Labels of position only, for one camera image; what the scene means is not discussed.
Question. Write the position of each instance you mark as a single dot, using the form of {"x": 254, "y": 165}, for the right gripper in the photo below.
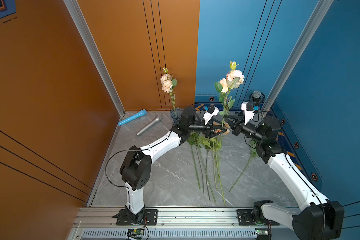
{"x": 237, "y": 127}

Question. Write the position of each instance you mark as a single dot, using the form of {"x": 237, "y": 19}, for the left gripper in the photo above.
{"x": 209, "y": 128}

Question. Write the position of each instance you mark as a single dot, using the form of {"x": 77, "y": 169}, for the pink rose stem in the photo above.
{"x": 252, "y": 156}
{"x": 232, "y": 81}
{"x": 168, "y": 84}

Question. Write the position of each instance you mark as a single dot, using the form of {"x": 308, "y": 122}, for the orange flower stem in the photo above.
{"x": 192, "y": 141}

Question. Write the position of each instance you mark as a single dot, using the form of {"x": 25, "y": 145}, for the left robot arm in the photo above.
{"x": 136, "y": 168}

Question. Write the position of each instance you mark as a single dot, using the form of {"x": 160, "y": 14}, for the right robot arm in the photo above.
{"x": 317, "y": 218}

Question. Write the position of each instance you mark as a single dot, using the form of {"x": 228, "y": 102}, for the purple glass vase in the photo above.
{"x": 175, "y": 113}

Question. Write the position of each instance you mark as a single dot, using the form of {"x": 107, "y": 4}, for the peach poppy flower stem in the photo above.
{"x": 217, "y": 153}

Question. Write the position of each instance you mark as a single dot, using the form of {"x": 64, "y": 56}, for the red flower stem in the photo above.
{"x": 207, "y": 145}

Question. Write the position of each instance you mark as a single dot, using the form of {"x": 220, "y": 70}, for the light blue flower stem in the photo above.
{"x": 202, "y": 167}

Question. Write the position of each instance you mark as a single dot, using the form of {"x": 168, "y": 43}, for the silver microphone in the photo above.
{"x": 156, "y": 120}

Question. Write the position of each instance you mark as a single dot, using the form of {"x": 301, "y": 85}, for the blue microphone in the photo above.
{"x": 133, "y": 117}

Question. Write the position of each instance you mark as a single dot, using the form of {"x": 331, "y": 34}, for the right green circuit board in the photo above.
{"x": 262, "y": 234}

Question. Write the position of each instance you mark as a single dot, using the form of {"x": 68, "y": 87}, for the green circuit board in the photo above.
{"x": 135, "y": 234}
{"x": 262, "y": 234}

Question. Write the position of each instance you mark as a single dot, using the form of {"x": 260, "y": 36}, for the left green circuit board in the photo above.
{"x": 135, "y": 234}

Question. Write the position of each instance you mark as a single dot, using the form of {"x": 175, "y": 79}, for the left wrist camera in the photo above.
{"x": 210, "y": 112}

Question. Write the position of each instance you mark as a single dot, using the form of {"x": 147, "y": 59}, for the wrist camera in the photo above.
{"x": 249, "y": 111}
{"x": 210, "y": 112}

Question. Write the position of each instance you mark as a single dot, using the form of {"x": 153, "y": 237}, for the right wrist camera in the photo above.
{"x": 249, "y": 111}

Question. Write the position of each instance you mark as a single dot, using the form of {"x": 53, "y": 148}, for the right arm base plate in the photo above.
{"x": 245, "y": 218}

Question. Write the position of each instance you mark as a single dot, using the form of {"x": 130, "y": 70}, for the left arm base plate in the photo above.
{"x": 144, "y": 217}

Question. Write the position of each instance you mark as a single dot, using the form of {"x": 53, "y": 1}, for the right aluminium corner post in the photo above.
{"x": 304, "y": 39}

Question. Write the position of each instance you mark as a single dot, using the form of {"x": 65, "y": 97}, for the aluminium corner post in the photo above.
{"x": 89, "y": 41}
{"x": 304, "y": 39}

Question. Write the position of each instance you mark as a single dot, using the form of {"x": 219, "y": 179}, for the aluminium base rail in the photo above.
{"x": 174, "y": 223}

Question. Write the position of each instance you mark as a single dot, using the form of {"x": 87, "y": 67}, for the left aluminium corner post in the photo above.
{"x": 89, "y": 41}

